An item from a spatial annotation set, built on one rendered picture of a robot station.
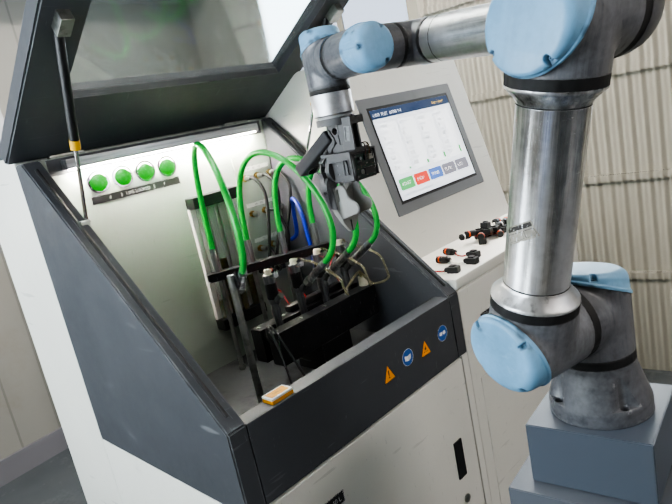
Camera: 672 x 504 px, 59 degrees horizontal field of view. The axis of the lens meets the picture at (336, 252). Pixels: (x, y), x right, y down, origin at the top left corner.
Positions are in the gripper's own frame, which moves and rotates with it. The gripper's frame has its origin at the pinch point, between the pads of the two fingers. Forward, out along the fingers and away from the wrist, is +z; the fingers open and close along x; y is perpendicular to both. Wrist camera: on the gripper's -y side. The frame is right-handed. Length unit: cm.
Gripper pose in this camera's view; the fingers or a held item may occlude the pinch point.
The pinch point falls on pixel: (347, 224)
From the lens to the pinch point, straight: 113.9
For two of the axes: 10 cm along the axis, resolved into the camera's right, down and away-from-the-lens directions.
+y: 7.1, 0.1, -7.0
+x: 6.8, -2.9, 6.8
